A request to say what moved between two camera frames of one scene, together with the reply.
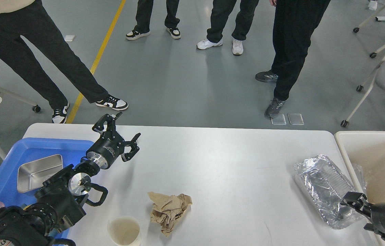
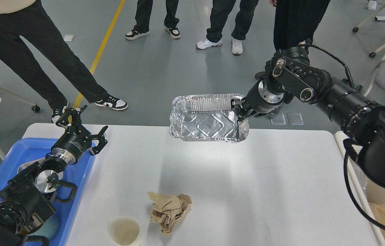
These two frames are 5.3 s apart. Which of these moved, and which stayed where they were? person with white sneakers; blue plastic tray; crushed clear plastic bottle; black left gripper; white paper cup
Moved: black left gripper; crushed clear plastic bottle
Stayed: person with white sneakers; blue plastic tray; white paper cup
